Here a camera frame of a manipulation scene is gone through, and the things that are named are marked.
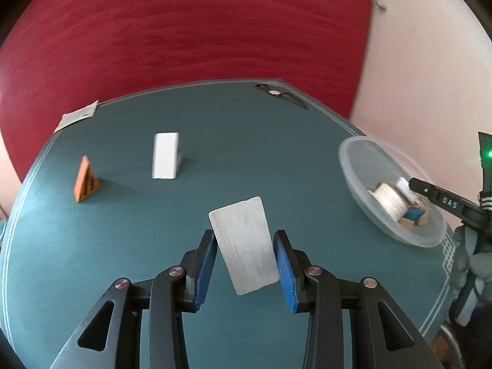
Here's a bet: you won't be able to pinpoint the blue block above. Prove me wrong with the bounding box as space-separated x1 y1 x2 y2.
404 207 425 222

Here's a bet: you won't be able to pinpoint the tan cube block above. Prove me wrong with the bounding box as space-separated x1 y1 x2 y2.
398 207 429 231

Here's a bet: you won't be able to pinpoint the grey striped wedge block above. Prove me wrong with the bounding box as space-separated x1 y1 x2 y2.
208 196 279 296

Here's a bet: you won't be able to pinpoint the clear plastic bowl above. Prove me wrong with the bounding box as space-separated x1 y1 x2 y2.
339 136 449 248

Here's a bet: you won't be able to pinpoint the green table mat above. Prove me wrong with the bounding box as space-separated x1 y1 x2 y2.
1 81 453 368

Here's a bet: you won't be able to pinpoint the white wedge block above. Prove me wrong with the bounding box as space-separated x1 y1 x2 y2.
152 133 182 180

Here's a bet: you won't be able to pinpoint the orange striped wedge block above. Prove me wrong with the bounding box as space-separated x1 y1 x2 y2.
73 155 101 203

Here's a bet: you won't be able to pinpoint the black glasses on table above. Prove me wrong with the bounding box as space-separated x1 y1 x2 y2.
255 82 308 110

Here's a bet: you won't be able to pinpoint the white paper label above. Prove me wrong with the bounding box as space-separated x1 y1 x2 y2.
54 100 98 133

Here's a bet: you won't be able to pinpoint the red quilted sofa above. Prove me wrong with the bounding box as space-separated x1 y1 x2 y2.
1 0 372 177

